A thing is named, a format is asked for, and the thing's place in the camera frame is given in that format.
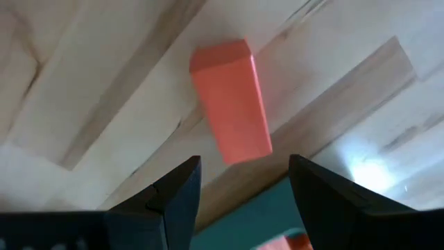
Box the teal plastic basket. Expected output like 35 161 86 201
189 176 313 250

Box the orange long block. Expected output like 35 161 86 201
253 228 315 250
189 37 274 166

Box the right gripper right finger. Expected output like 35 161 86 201
289 154 416 250

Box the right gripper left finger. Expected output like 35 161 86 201
103 155 203 250

